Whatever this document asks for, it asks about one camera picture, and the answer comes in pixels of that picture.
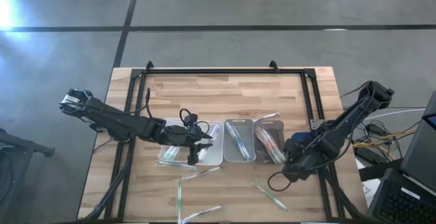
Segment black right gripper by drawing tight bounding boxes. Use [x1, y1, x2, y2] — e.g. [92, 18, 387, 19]
[281, 137, 320, 183]

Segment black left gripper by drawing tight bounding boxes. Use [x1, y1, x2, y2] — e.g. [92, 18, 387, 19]
[159, 113, 215, 166]

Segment purple toothbrush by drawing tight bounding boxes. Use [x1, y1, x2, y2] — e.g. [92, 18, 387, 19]
[198, 148, 212, 164]
[252, 111, 281, 123]
[208, 124, 222, 143]
[180, 204, 225, 224]
[180, 165, 223, 181]

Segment blue toothbrush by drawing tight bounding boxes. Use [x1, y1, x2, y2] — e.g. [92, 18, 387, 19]
[228, 125, 253, 162]
[155, 159, 198, 172]
[226, 123, 252, 161]
[224, 121, 248, 159]
[225, 123, 251, 162]

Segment green toothbrush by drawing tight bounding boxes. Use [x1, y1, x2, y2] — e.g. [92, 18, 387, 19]
[251, 180, 290, 212]
[174, 178, 183, 224]
[163, 146, 180, 161]
[165, 145, 182, 160]

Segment pile of toothbrushes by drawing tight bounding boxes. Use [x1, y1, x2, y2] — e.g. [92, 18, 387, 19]
[230, 124, 254, 163]

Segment white plastic bin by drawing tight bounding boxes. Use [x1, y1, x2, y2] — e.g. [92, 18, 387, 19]
[189, 120, 225, 166]

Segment smoky brown plastic bin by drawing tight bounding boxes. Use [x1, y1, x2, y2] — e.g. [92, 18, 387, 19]
[253, 118, 290, 165]

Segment clear plastic bin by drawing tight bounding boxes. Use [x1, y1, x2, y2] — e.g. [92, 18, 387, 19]
[157, 117, 194, 164]

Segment grey plastic bin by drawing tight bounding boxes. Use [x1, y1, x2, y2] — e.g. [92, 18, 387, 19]
[223, 118, 257, 163]

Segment black power brick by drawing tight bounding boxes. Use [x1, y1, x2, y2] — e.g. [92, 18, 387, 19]
[355, 146, 378, 165]

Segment white paper sheet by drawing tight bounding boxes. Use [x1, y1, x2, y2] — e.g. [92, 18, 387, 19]
[360, 179, 383, 198]

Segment black power adapter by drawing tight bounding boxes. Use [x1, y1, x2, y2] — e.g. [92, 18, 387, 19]
[369, 123, 386, 136]

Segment black laptop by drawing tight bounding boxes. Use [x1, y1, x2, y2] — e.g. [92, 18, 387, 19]
[366, 167, 436, 224]

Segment dark grey monitor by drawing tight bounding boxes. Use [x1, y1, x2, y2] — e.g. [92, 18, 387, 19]
[400, 91, 436, 186]

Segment black metal stand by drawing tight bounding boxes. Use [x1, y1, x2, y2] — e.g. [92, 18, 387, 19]
[0, 127, 56, 157]

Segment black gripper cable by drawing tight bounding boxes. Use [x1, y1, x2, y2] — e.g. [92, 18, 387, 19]
[267, 171, 294, 193]

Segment yellow cable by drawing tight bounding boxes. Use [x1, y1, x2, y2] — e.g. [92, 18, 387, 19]
[352, 128, 422, 150]

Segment black aluminium table frame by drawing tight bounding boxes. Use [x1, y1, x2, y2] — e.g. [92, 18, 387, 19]
[76, 59, 372, 224]

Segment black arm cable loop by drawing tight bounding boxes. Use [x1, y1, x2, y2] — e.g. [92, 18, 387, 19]
[134, 87, 211, 133]

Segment white cable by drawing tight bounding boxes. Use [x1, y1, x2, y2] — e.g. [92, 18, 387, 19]
[362, 108, 426, 123]

